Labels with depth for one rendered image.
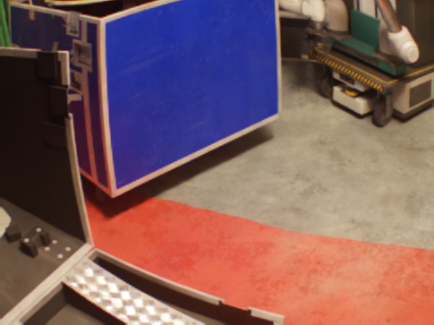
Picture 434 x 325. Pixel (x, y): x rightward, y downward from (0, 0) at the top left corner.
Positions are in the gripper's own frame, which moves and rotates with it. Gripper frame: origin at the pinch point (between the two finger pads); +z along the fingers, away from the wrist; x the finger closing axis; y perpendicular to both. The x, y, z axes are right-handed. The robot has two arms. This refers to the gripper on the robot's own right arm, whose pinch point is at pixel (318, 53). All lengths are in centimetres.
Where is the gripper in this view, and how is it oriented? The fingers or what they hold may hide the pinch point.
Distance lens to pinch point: 351.7
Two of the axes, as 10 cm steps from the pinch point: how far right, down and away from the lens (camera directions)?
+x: -6.0, -3.7, 7.1
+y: 8.0, -3.1, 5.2
